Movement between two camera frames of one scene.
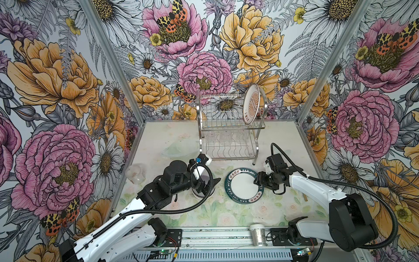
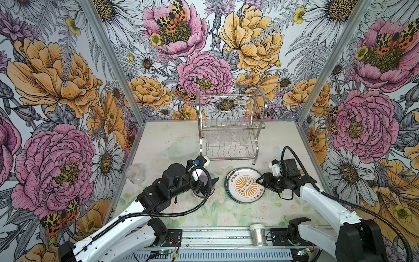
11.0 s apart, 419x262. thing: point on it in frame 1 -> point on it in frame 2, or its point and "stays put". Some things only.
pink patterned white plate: (251, 103) -> (243, 186)
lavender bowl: (205, 178) stays put
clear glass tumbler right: (242, 137) stays put
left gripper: (199, 188) stays put
